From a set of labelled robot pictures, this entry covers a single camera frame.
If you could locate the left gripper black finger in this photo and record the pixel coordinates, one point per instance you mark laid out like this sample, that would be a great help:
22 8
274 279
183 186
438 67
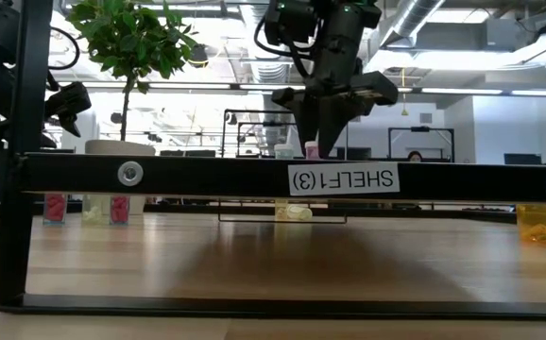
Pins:
72 125

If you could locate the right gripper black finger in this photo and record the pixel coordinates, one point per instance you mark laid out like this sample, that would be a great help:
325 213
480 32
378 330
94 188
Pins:
310 118
336 125

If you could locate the small pink medicine bottle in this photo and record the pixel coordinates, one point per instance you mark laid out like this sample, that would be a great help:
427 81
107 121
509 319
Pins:
312 150

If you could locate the small green medicine bottle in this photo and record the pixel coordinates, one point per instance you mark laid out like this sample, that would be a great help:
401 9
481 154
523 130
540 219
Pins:
283 151

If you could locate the red medicine bottle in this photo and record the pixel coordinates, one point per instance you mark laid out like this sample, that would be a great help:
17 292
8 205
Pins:
55 208
119 209

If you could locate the pale yellow medicine bottle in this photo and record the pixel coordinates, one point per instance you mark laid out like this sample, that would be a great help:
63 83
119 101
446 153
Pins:
94 211

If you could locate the tall yellow medicine bottle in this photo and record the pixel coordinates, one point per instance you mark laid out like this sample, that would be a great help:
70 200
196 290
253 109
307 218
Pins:
293 212

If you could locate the white shelf label sticker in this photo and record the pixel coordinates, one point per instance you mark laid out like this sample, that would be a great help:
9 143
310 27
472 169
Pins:
344 179

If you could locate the silver shelf bolt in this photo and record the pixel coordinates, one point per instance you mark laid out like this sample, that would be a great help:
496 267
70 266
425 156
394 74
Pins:
130 173

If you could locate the long ceiling light strip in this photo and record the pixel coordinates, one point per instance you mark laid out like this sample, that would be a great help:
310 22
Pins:
188 86
405 90
462 91
259 87
542 93

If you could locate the person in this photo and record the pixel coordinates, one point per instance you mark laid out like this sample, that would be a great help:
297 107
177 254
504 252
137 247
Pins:
414 156

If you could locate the green plant in white pot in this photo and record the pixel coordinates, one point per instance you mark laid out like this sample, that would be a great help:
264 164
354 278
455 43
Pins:
131 42

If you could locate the wide black monitor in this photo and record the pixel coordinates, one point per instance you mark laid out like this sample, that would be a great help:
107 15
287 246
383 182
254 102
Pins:
188 153

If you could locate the black ceiling dome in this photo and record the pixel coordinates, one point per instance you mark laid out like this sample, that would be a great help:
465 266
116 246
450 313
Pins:
198 56

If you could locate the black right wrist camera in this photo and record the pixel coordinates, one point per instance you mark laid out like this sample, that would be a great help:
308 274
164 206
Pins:
287 23

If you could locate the silver spiral ceiling duct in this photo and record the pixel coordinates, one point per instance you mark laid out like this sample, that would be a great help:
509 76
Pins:
268 66
412 19

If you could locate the grey wall box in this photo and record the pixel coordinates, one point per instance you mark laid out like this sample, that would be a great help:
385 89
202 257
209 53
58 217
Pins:
425 118

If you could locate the wooden shelf with black frame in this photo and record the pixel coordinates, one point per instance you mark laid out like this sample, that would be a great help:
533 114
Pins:
207 177

